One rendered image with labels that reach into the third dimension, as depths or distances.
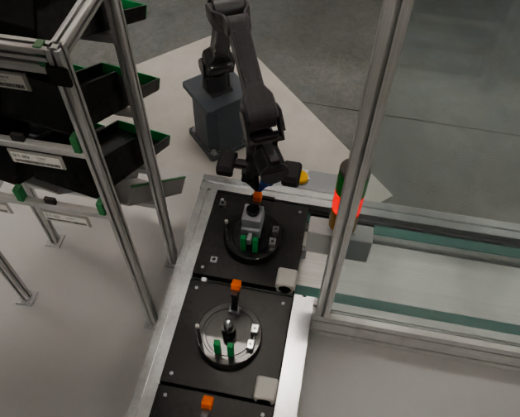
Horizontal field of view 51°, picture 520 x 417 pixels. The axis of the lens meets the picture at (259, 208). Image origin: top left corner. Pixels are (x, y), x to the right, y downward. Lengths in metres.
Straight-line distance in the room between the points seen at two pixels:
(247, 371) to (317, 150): 0.75
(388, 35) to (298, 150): 1.01
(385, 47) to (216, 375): 0.76
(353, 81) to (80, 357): 2.32
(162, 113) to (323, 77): 1.61
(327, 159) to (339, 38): 1.94
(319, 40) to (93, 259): 2.35
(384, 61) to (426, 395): 0.84
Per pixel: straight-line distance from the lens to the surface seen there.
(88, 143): 0.81
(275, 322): 1.21
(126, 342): 1.34
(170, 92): 1.83
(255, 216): 1.20
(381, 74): 0.69
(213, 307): 1.22
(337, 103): 3.06
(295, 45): 3.41
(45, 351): 1.39
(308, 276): 1.32
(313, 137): 1.68
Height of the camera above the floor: 2.07
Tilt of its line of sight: 54 degrees down
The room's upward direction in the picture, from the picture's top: 1 degrees clockwise
